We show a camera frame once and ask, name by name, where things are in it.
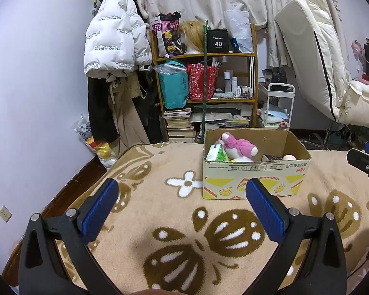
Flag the stack of books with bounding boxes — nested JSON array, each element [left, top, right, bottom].
[[164, 107, 194, 139]]

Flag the pink plush toy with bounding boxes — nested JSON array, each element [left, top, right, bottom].
[[220, 132, 259, 162]]

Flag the black hanging garment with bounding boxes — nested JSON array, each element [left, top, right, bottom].
[[88, 75, 120, 143]]

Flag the printed cardboard box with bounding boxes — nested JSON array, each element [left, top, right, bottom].
[[202, 128, 312, 200]]

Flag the white puffer jacket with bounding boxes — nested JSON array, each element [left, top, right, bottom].
[[84, 0, 152, 79]]

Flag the pile of papers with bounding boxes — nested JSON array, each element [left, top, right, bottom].
[[191, 104, 253, 130]]

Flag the beige patterned blanket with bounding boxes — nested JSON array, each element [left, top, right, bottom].
[[6, 141, 369, 295]]

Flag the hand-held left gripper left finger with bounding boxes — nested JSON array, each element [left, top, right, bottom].
[[18, 178, 120, 295]]

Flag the wooden shelf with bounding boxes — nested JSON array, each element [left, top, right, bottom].
[[150, 23, 259, 143]]

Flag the beige hanging coat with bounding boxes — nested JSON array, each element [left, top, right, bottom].
[[108, 74, 150, 157]]

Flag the black square box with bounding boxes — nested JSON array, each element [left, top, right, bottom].
[[207, 29, 229, 53]]

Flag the white folded mattress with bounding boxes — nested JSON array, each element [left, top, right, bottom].
[[275, 0, 369, 129]]

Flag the blonde wig on head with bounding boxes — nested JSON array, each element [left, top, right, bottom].
[[177, 21, 206, 54]]

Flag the green tissue packet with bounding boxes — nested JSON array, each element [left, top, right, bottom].
[[207, 144, 230, 162]]

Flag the group of cosmetic bottles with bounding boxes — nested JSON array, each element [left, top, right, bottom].
[[224, 71, 255, 97]]

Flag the white trolley cart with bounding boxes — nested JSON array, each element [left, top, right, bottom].
[[258, 83, 296, 130]]

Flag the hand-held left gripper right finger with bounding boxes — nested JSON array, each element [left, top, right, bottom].
[[246, 177, 348, 295]]

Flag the red gift bag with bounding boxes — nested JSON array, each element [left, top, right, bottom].
[[186, 63, 220, 102]]

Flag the purple printed tote bag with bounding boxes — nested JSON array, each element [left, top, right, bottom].
[[152, 12, 185, 58]]

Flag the teal gift bag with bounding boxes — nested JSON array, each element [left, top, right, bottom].
[[158, 64, 189, 109]]

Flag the plastic bag of toys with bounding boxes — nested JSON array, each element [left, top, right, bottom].
[[73, 117, 119, 168]]

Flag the green pole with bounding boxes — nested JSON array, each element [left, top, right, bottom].
[[202, 19, 210, 143]]

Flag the white plastic bag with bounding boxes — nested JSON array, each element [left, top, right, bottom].
[[224, 9, 253, 53]]

